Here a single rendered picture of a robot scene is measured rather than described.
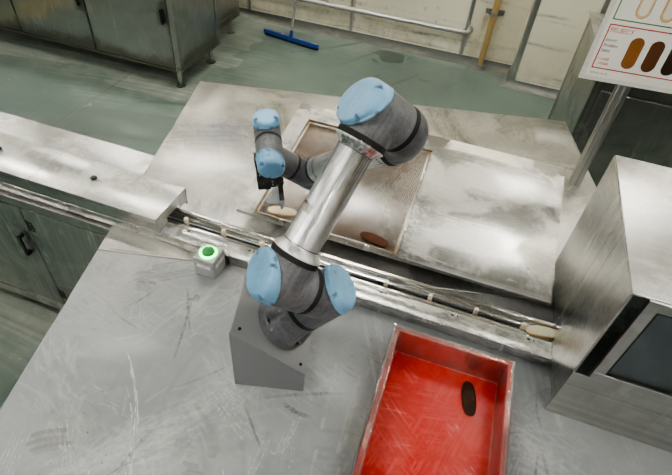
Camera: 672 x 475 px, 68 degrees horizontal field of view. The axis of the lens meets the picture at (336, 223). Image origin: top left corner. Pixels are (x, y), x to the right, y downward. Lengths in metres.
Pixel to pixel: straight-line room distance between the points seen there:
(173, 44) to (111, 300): 2.80
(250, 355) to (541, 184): 1.20
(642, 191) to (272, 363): 1.01
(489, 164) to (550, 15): 2.83
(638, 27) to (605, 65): 0.14
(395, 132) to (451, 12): 3.98
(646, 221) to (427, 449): 0.75
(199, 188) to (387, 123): 1.05
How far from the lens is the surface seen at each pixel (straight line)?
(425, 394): 1.42
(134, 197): 1.79
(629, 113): 3.05
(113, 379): 1.47
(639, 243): 1.29
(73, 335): 1.59
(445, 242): 1.67
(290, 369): 1.29
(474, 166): 1.93
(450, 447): 1.37
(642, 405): 1.46
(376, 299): 1.52
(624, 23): 1.97
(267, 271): 1.06
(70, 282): 2.34
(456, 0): 4.98
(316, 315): 1.17
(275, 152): 1.34
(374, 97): 1.03
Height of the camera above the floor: 2.04
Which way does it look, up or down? 43 degrees down
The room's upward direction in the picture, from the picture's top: 6 degrees clockwise
